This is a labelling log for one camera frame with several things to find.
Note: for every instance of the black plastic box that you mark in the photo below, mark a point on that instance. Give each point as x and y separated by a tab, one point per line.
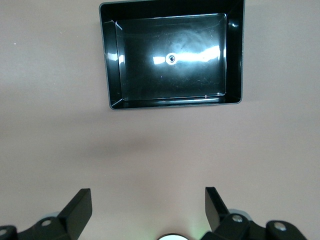
172	55

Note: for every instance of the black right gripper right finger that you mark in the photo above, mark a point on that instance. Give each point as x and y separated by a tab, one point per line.
230	225

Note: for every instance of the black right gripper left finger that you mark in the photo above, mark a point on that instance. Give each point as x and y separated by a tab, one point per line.
67	220

